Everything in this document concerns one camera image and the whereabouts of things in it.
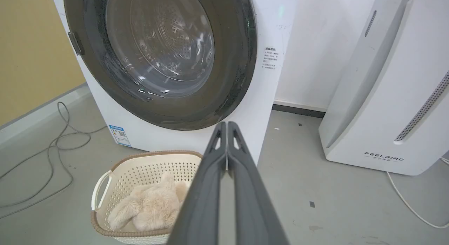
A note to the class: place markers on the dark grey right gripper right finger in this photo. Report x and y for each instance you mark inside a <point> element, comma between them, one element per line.
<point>254,203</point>

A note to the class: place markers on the round dark glass washer door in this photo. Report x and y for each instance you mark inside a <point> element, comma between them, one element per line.
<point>161,55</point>

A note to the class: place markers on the white front-load washing machine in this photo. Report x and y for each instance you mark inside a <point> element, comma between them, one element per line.
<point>266,62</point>

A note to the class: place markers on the blue energy label sticker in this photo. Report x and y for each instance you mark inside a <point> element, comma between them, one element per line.
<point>120,135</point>

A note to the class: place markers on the cream perforated laundry basket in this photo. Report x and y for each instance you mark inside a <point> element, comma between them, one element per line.
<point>140,174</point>

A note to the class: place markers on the beige plush toy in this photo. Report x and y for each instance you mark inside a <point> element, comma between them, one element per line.
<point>151,206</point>

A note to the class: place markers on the white air purifier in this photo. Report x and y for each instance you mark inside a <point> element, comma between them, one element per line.
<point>393,97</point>

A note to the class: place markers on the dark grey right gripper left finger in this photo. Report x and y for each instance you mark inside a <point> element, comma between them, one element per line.
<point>203,203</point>

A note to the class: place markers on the printed warning sticker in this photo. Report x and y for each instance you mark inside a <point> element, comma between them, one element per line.
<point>270,58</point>

